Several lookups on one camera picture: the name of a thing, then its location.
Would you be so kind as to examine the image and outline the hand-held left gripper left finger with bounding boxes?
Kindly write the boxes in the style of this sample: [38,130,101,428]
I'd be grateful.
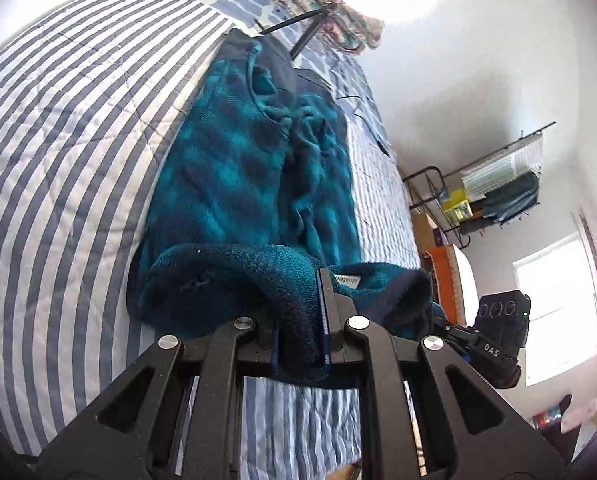
[31,316,282,480]

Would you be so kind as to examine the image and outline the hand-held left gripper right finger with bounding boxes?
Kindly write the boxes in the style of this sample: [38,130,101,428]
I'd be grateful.
[317,267,566,480]

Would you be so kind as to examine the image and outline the orange box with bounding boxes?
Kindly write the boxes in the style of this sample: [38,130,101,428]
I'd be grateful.
[423,245,466,326]

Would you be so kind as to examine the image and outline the white woven cloth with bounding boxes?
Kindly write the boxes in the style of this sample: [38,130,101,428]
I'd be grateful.
[448,245,481,328]

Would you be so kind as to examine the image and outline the black metal clothes rack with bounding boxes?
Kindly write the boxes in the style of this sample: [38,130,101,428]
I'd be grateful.
[402,121,558,248]

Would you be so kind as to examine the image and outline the dark hanging clothes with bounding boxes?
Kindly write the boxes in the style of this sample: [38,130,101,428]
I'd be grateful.
[481,171,541,228]

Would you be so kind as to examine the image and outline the window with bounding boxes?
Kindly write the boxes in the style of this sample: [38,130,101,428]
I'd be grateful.
[512,232,597,388]

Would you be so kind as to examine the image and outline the thin black ring light cable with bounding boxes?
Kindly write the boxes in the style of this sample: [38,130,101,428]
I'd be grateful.
[323,55,394,157]

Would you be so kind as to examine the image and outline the colourful small box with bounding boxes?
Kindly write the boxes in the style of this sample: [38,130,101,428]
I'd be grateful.
[532,409,563,429]

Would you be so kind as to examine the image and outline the striped hanging cloth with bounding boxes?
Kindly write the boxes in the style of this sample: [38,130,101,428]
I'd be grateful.
[461,135,544,196]

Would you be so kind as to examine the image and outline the striped quilted blanket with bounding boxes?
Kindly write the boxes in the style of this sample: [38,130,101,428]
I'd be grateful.
[0,0,424,480]

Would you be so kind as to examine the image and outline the teal plaid fleece jacket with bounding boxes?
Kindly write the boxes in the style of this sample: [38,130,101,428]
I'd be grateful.
[127,29,446,391]

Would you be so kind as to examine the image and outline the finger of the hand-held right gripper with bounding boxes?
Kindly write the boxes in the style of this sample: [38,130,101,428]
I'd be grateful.
[431,317,479,361]

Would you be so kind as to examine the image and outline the yellow box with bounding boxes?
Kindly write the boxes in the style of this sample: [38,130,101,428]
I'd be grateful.
[441,189,471,223]

